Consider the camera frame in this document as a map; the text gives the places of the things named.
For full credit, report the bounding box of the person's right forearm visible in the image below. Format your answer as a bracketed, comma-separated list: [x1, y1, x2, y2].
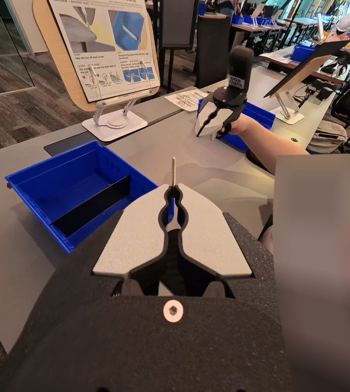
[239, 118, 311, 176]

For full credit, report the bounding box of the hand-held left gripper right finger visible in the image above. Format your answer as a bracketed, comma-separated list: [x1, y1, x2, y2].
[175, 183, 253, 296]

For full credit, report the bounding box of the tilted board on stand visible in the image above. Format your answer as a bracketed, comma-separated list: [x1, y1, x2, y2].
[264, 39, 350, 125]

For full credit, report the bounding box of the printed paper sheet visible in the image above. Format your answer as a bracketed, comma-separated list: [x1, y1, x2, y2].
[164, 89, 208, 112]

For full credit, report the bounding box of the white board stand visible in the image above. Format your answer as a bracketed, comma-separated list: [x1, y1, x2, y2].
[82, 98, 148, 142]

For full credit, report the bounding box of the black framed easel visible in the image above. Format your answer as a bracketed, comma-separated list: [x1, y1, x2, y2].
[158, 0, 200, 93]

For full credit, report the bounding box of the wooden table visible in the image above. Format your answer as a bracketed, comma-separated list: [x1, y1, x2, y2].
[259, 49, 344, 85]

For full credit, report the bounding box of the blue plastic bin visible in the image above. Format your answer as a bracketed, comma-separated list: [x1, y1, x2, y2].
[198, 97, 276, 151]
[291, 44, 317, 62]
[5, 140, 175, 254]

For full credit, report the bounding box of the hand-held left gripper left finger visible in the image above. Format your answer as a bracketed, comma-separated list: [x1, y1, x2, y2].
[92, 183, 173, 296]

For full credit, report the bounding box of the black wrist rest pad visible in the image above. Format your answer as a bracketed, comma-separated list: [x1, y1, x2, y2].
[246, 148, 275, 175]

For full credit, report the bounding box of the wooden instruction board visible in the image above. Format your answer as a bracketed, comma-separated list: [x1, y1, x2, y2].
[32, 0, 161, 112]

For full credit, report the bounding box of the grey fabric bag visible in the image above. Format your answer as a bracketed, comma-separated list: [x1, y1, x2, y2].
[307, 120, 347, 154]

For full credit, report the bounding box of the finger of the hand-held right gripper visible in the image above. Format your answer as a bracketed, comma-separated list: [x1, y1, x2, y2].
[195, 99, 218, 137]
[198, 108, 239, 141]

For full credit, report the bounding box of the person's right hand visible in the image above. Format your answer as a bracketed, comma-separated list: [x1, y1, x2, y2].
[216, 115, 257, 139]

